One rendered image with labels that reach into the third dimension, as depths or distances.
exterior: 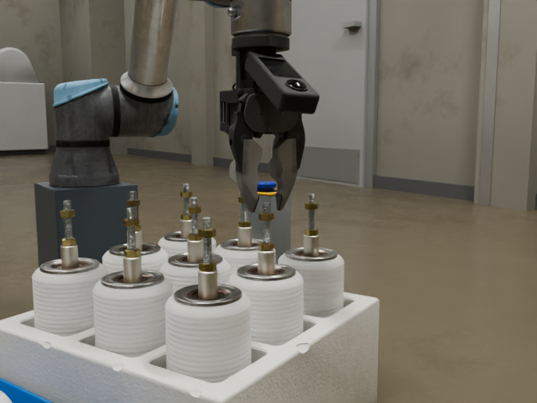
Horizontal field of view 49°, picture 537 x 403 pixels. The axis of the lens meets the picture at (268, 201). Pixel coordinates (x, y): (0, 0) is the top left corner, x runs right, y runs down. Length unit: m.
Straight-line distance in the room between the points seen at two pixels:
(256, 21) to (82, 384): 0.46
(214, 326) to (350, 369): 0.28
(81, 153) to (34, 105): 6.42
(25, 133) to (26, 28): 1.50
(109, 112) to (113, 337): 0.71
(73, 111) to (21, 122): 6.37
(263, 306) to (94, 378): 0.21
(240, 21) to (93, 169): 0.68
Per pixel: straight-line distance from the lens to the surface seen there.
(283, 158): 0.73
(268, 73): 0.67
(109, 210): 1.32
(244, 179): 0.71
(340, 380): 0.83
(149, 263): 0.87
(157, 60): 1.30
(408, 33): 3.72
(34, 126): 7.74
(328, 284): 0.83
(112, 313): 0.72
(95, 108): 1.33
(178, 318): 0.64
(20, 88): 7.71
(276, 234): 1.07
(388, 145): 3.78
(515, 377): 1.15
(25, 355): 0.82
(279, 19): 0.73
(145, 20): 1.26
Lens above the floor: 0.45
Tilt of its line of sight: 8 degrees down
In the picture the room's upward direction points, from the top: straight up
